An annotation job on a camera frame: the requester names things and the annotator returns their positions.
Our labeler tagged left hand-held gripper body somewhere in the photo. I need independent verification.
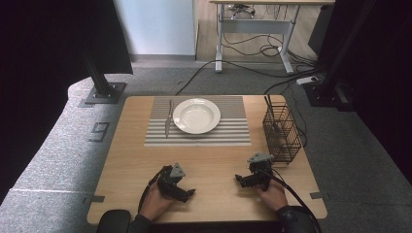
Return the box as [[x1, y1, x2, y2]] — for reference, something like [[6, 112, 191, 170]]
[[157, 161, 188, 200]]

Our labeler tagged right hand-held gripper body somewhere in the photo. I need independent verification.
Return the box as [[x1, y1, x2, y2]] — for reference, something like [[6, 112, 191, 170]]
[[247, 151, 275, 192]]

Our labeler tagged person's left hand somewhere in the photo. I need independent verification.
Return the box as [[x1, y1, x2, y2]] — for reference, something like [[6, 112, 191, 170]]
[[139, 182, 178, 223]]

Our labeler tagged person's right hand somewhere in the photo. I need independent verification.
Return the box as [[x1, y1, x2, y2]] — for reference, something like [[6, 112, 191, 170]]
[[257, 179, 290, 214]]

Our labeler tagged grey striped placemat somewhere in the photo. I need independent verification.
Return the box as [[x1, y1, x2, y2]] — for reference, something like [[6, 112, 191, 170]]
[[143, 95, 253, 148]]

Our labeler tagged silver table knife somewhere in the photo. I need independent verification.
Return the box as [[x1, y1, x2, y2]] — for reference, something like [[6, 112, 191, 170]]
[[164, 98, 175, 140]]

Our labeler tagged grey tape strip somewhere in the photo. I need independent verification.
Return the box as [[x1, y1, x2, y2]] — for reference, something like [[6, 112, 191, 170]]
[[309, 191, 331, 201], [82, 194, 106, 205]]

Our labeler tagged black chair armrest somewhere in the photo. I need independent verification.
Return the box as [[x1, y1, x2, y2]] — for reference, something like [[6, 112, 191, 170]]
[[95, 209, 132, 233]]

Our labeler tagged white plate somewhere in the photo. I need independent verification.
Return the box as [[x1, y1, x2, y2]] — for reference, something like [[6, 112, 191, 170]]
[[172, 97, 223, 136]]

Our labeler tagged white power strip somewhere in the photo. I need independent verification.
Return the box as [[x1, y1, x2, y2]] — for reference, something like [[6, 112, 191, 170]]
[[295, 75, 321, 86]]

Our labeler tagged black metal stand with base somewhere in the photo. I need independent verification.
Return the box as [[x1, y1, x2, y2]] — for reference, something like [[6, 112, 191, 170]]
[[77, 48, 128, 106]]

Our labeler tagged white-framed wooden desk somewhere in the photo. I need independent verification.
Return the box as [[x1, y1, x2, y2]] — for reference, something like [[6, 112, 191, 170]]
[[208, 0, 336, 75]]

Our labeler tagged black curtain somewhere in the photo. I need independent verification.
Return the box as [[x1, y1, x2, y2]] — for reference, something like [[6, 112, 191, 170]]
[[0, 0, 134, 206], [307, 0, 412, 186]]

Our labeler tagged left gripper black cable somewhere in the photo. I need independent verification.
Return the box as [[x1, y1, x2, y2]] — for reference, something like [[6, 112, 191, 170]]
[[137, 170, 164, 215]]

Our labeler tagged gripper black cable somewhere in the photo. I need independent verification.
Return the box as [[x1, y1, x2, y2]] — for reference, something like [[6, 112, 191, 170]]
[[258, 168, 323, 233], [137, 170, 164, 215]]

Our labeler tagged black wire cutlery basket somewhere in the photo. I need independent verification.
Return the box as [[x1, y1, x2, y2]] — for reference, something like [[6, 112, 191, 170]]
[[261, 101, 303, 169]]

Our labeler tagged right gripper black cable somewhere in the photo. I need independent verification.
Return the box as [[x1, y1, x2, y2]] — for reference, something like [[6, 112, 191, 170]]
[[258, 168, 323, 233]]

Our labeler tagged dark-handled utensil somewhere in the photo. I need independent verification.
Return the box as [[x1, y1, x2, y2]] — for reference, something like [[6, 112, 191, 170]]
[[263, 95, 280, 132], [267, 94, 282, 134]]

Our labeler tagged black floor cable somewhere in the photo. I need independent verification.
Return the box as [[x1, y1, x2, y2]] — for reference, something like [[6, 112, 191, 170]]
[[174, 59, 322, 97]]

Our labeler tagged black cable bundle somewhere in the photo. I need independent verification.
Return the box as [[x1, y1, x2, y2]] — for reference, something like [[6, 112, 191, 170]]
[[222, 32, 320, 71]]

